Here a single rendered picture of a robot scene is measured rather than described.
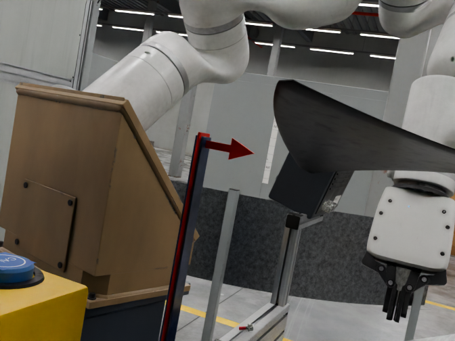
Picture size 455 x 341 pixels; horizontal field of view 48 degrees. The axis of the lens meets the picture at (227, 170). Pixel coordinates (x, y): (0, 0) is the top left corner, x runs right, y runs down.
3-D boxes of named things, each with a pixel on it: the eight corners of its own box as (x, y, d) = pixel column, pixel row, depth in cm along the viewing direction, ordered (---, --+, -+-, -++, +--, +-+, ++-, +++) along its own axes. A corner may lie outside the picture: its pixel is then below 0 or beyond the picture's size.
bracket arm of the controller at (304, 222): (298, 231, 105) (300, 216, 105) (284, 227, 106) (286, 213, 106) (322, 220, 127) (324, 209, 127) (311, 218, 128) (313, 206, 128)
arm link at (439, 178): (388, 156, 67) (383, 177, 67) (460, 168, 64) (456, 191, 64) (390, 174, 75) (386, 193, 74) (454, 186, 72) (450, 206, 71)
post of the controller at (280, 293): (283, 307, 106) (300, 216, 105) (269, 303, 107) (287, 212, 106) (287, 304, 109) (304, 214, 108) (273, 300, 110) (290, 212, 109)
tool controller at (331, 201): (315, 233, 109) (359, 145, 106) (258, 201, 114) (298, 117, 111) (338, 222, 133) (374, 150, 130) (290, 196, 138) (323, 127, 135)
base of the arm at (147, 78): (24, 85, 84) (102, 29, 94) (83, 171, 95) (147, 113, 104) (89, 90, 72) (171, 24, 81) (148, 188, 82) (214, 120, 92)
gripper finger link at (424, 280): (403, 268, 65) (393, 321, 64) (430, 275, 64) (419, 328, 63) (403, 271, 68) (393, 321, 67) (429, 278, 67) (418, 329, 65)
